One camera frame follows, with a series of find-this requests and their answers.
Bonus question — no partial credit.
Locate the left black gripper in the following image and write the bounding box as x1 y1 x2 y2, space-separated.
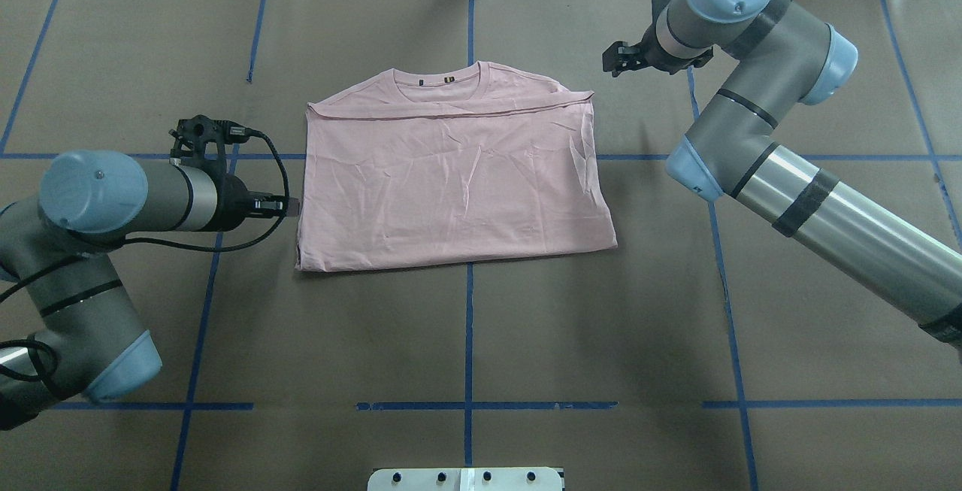
216 175 300 232

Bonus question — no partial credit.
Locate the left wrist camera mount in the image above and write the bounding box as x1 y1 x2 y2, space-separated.
168 115 251 174

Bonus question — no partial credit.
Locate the pink Snoopy t-shirt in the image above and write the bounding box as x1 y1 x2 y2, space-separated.
295 62 618 273

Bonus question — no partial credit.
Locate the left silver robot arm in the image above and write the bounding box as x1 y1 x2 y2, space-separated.
2 150 298 432

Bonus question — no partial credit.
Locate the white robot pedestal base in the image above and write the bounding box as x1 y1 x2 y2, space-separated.
367 466 566 490

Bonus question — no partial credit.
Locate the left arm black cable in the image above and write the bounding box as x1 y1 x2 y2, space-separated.
0 129 292 402

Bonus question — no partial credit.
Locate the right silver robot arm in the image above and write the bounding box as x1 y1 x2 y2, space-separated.
602 0 961 348

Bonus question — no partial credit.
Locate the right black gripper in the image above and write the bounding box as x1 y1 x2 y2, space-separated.
602 23 714 77

